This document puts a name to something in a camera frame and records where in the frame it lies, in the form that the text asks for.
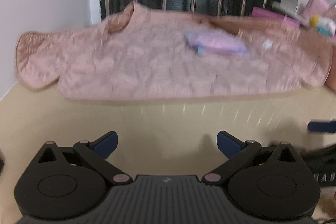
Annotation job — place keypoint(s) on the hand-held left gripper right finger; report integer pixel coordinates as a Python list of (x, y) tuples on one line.
[(228, 144)]

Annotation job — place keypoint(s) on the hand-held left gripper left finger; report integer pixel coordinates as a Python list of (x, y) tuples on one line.
[(106, 144)]

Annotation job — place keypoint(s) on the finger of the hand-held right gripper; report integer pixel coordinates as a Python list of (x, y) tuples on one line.
[(323, 126)]

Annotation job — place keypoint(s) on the pink and blue mesh vest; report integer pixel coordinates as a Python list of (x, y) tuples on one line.
[(216, 43)]

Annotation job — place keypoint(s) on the pink quilted jacket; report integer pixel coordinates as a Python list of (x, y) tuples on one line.
[(147, 66)]

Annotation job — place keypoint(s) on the yellow and teal toy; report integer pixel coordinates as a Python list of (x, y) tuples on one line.
[(323, 24)]

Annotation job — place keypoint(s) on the pink packet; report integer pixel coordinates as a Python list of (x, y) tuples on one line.
[(319, 5)]

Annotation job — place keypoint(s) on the pink flat box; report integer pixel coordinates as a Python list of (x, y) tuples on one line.
[(273, 15)]

